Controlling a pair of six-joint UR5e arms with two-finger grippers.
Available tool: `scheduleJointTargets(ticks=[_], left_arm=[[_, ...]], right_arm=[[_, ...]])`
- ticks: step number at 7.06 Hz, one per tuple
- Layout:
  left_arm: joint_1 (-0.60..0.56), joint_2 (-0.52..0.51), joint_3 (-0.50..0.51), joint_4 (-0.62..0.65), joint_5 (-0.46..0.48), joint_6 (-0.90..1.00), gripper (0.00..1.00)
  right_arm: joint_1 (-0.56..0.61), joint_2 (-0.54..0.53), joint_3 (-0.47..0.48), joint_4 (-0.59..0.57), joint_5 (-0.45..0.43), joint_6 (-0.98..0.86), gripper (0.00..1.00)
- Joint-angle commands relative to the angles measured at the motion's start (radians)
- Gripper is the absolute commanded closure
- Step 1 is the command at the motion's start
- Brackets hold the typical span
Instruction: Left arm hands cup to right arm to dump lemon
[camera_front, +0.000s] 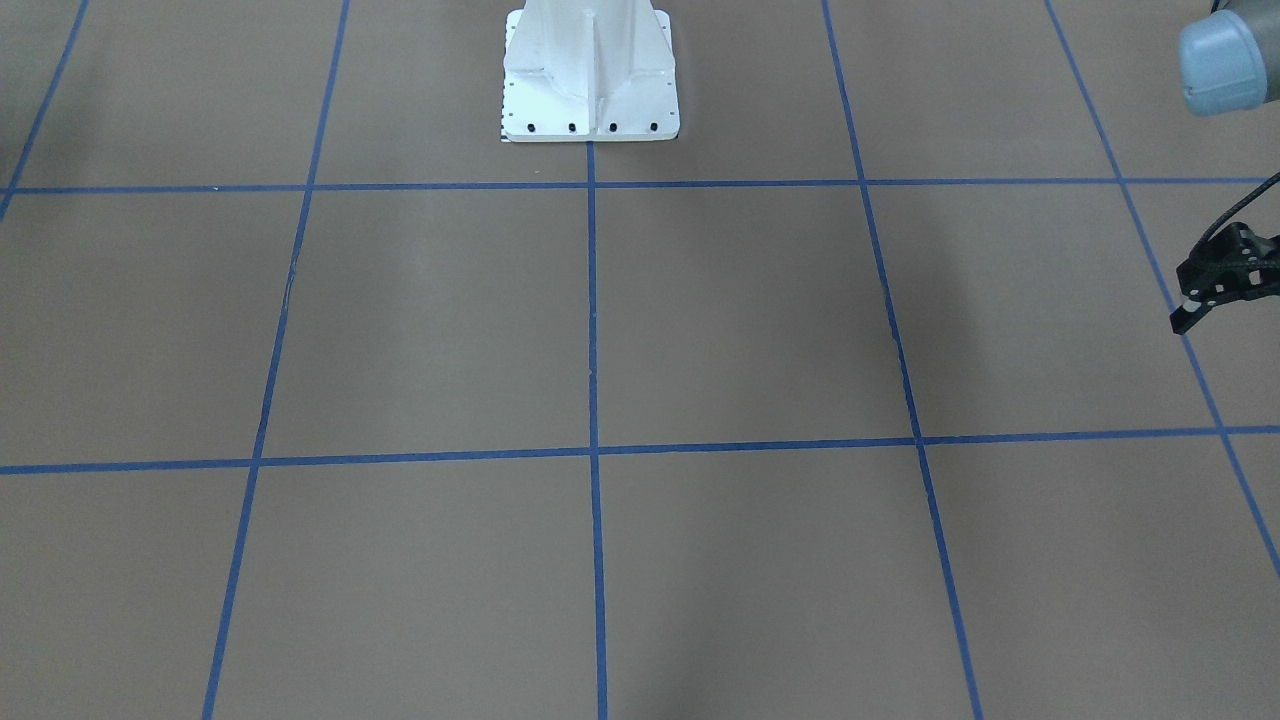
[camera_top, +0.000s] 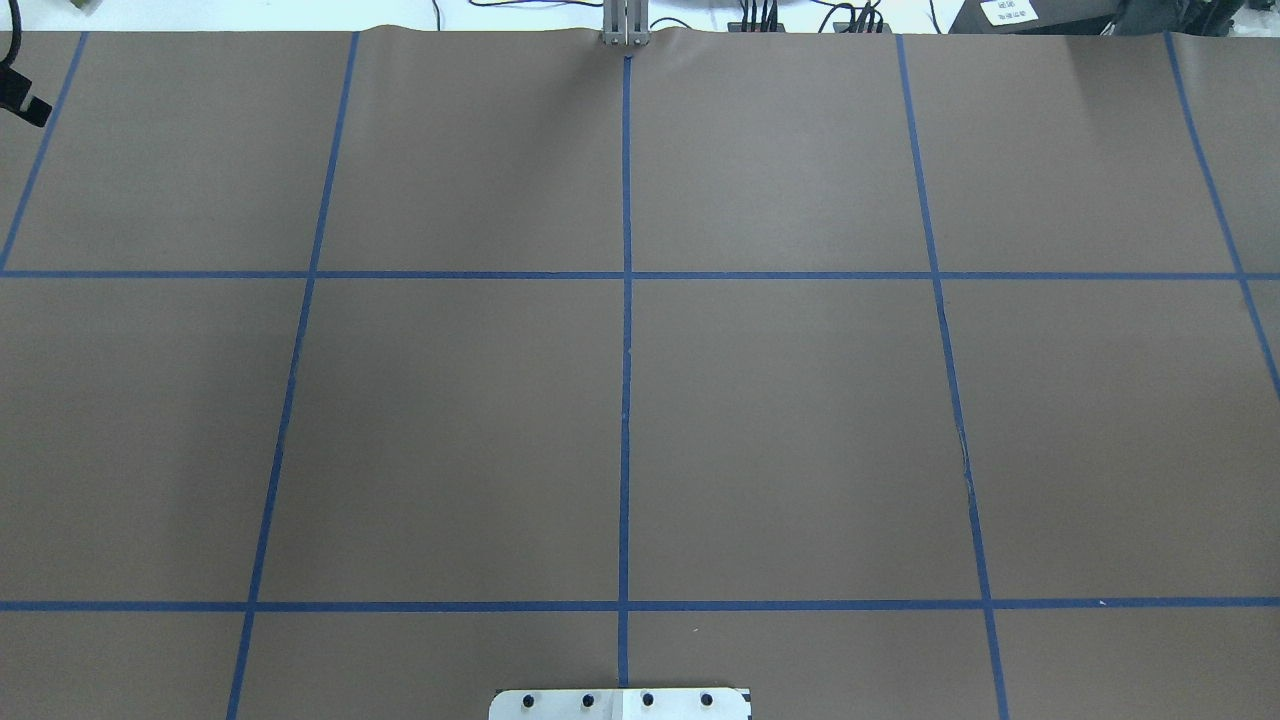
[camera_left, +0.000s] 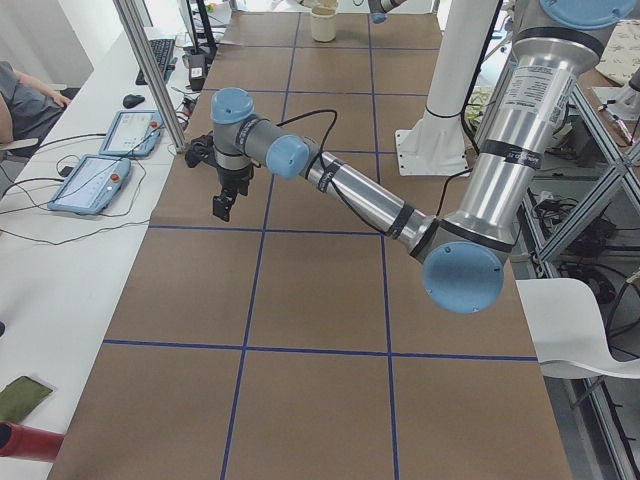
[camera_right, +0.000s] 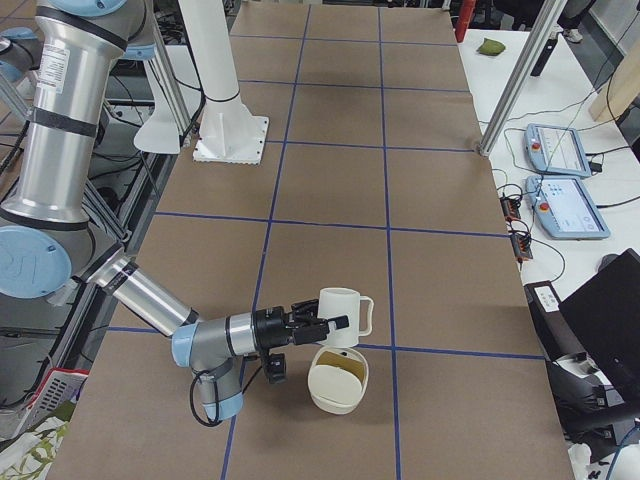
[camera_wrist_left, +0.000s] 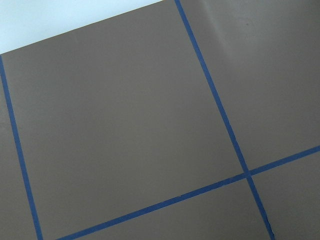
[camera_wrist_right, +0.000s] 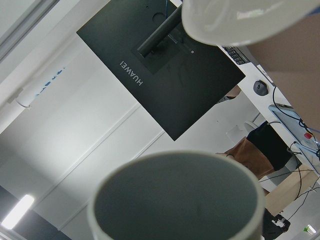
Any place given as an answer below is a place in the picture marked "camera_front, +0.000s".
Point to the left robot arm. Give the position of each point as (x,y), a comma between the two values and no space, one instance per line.
(1229,61)

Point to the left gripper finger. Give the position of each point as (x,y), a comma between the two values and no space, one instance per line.
(1234,264)

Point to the white camera stand post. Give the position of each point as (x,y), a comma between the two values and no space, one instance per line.
(589,71)

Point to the brown gridded table mat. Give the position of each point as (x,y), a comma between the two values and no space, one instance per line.
(858,400)

